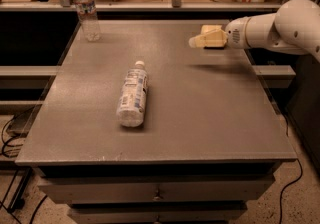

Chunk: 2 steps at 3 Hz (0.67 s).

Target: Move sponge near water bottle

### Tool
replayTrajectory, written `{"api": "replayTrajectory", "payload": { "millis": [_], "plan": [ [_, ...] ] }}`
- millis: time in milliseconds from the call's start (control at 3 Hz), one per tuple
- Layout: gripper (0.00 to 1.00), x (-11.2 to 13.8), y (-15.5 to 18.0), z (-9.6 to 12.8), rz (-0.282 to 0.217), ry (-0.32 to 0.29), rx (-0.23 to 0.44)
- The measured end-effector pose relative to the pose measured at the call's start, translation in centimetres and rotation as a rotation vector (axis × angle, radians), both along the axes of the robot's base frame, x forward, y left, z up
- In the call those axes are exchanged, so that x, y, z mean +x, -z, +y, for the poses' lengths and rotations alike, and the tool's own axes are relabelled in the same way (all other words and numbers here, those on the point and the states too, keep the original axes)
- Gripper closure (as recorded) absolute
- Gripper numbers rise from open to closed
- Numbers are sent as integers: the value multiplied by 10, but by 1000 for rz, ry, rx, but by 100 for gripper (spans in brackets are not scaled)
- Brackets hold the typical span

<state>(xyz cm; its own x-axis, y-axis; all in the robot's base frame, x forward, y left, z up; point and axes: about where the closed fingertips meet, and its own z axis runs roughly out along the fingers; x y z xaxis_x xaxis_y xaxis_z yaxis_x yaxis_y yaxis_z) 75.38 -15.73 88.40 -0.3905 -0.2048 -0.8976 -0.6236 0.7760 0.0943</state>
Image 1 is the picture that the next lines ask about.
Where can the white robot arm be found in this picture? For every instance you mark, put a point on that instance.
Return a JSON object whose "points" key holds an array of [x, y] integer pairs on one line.
{"points": [[293, 29]]}

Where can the grey drawer cabinet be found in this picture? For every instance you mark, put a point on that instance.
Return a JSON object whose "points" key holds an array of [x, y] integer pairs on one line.
{"points": [[209, 143]]}

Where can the metal shelf rail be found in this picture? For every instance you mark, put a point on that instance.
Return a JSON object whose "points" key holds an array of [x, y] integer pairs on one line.
{"points": [[146, 7]]}

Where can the yellow sponge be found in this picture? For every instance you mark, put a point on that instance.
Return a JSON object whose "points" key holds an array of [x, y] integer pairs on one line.
{"points": [[213, 36]]}

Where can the lying labelled water bottle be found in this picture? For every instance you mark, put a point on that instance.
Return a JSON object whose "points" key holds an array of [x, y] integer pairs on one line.
{"points": [[132, 102]]}

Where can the metal drawer knob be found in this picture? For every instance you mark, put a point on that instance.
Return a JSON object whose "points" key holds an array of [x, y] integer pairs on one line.
{"points": [[157, 197]]}

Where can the upright clear water bottle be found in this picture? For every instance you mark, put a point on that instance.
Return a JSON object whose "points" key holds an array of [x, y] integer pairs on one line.
{"points": [[87, 14]]}

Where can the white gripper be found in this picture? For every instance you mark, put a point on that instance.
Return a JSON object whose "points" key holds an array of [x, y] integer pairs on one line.
{"points": [[236, 34]]}

